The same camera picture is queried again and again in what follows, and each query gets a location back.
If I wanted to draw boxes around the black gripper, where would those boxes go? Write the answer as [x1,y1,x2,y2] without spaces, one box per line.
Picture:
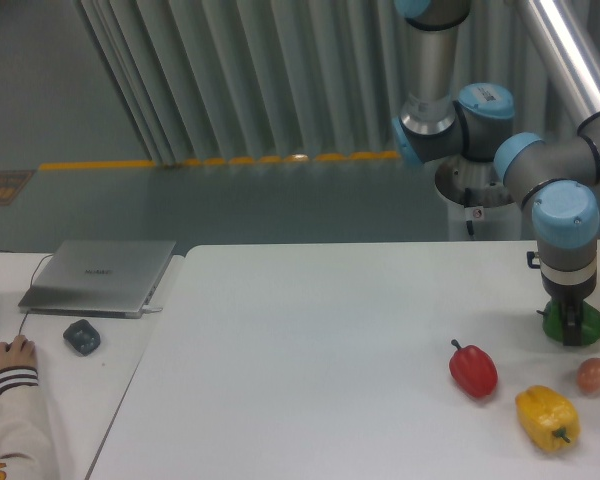
[541,273,597,346]

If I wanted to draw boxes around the green bell pepper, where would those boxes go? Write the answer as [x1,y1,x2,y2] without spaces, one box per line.
[537,300,600,346]

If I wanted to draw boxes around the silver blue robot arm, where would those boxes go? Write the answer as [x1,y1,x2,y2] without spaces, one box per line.
[392,1,600,346]

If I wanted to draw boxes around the white sleeved forearm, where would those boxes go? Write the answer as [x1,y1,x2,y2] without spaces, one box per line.
[0,366,60,479]

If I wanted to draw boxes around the person's hand on mouse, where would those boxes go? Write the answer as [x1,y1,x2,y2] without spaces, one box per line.
[0,335,38,371]

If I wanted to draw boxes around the brown egg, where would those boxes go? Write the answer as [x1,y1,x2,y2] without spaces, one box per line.
[576,357,600,394]

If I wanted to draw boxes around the yellow bell pepper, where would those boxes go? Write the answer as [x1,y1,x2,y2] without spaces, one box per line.
[515,385,581,453]

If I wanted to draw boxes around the red bell pepper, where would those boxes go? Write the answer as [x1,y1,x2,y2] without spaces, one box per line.
[449,339,498,399]

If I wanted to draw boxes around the grey pleated curtain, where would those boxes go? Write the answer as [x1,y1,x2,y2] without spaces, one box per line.
[74,0,600,166]

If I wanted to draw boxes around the silver closed laptop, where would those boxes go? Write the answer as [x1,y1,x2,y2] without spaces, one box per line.
[19,240,176,318]

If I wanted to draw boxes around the dark grey small device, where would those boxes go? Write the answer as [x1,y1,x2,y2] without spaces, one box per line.
[63,319,101,356]

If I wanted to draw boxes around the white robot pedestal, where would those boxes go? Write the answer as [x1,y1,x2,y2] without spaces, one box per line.
[434,155,523,241]

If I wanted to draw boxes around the black pedestal cable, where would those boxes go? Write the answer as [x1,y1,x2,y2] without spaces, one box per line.
[463,187,477,240]

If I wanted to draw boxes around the white laptop cable plug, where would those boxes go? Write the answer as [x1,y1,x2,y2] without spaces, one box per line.
[141,305,163,315]

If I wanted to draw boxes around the thin mouse cable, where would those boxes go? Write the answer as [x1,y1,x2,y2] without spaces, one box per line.
[0,249,55,337]

